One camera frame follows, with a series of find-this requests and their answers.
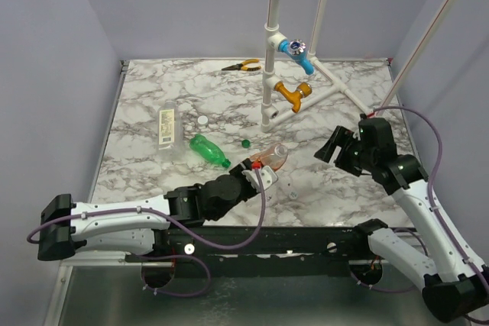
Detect green bottle cap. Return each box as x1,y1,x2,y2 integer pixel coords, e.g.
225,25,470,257
241,140,251,148

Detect brass yellow faucet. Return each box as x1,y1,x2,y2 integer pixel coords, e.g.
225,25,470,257
274,82,313,114

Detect white round bottle cap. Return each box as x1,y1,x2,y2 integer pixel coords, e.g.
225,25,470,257
197,115,209,126

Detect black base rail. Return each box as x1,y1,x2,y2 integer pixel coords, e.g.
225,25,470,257
124,220,388,286

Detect yellow handled pliers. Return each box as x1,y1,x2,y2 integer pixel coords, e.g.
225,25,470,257
221,59,261,72

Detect green plastic bottle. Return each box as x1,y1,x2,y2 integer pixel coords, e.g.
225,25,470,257
189,134,231,169

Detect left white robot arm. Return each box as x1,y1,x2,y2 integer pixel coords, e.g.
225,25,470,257
28,160,278,261

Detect clear square water bottle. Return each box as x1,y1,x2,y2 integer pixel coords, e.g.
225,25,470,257
157,100,183,151

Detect orange label tea bottle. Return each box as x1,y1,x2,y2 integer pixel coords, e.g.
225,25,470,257
249,144,289,171

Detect blue plastic faucet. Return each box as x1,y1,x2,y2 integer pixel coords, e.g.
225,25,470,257
278,39,314,76

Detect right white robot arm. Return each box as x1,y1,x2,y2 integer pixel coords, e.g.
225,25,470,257
314,117,488,323

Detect white PVC pipe frame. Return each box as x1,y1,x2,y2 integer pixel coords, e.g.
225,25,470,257
261,0,455,132

